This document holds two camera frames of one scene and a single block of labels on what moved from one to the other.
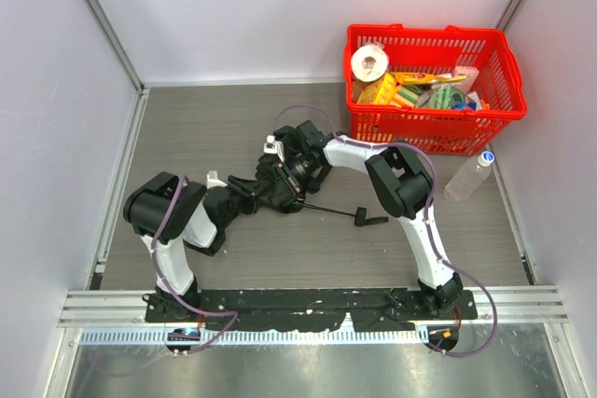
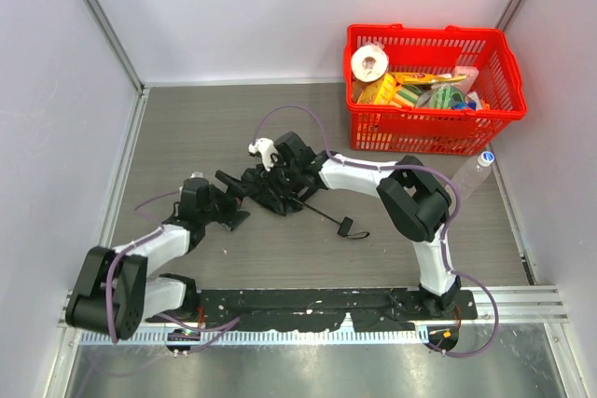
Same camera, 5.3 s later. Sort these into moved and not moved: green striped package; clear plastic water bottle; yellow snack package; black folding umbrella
Moved: black folding umbrella
Not moved: clear plastic water bottle; yellow snack package; green striped package
